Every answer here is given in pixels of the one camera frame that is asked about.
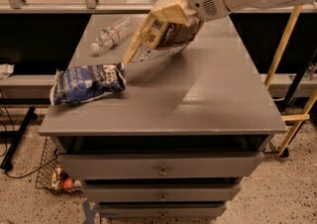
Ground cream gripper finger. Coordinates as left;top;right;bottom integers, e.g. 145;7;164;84
122;13;156;65

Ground brown chip bag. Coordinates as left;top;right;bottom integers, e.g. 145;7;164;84
130;17;203;62

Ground blue chip bag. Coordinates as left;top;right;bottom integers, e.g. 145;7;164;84
50;62;126;105

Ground clear plastic water bottle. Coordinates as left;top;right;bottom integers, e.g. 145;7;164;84
91;16;133;53

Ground grey drawer cabinet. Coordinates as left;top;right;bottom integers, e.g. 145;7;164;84
40;19;285;208

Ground top grey drawer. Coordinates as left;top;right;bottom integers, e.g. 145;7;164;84
58;152;264;179

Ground grey drawer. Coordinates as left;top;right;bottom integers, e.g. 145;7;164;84
58;152;264;179
97;204;226;218
82;183;241;202

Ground white cloth at left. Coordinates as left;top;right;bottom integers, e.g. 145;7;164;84
0;64;14;79

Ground middle grey drawer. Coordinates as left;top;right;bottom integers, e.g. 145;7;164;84
82;183;241;202

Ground bottom grey drawer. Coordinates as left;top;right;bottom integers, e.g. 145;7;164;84
97;204;226;218

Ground black floor stand bar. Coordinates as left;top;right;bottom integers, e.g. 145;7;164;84
0;107;36;171

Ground black wire basket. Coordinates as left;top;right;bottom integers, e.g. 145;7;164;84
36;138;79;194

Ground black cable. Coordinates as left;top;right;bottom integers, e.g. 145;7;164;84
0;88;59;180

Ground items in wire basket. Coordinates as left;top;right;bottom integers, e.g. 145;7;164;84
50;166;81;192

